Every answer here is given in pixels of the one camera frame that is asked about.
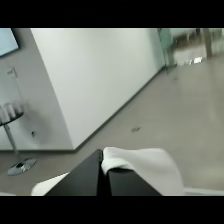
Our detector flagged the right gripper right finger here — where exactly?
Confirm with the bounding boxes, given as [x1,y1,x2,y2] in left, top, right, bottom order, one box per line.
[106,167,163,197]

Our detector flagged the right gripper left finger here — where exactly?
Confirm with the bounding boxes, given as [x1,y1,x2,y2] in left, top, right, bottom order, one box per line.
[45,148,104,197]

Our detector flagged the white long-sleeved shirt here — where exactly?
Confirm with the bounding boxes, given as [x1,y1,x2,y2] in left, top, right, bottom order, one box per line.
[31,146,186,197]

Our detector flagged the wall screen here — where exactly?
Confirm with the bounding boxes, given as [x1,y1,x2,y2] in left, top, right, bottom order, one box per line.
[0,28,21,58]

